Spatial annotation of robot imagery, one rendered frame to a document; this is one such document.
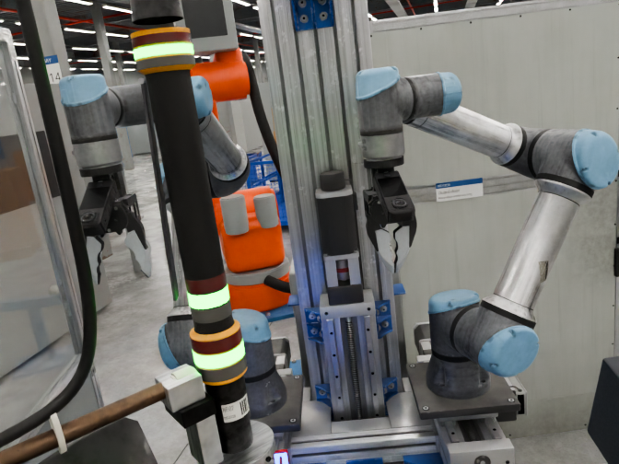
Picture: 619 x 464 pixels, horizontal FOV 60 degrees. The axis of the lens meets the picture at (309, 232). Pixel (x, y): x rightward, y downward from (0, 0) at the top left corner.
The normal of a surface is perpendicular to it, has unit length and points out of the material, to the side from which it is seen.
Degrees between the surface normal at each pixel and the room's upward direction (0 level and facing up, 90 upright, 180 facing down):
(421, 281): 90
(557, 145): 51
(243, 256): 90
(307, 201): 90
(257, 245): 90
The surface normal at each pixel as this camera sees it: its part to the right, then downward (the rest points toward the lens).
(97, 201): -0.08, -0.69
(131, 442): 0.48, -0.72
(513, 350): 0.32, 0.31
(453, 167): 0.04, 0.24
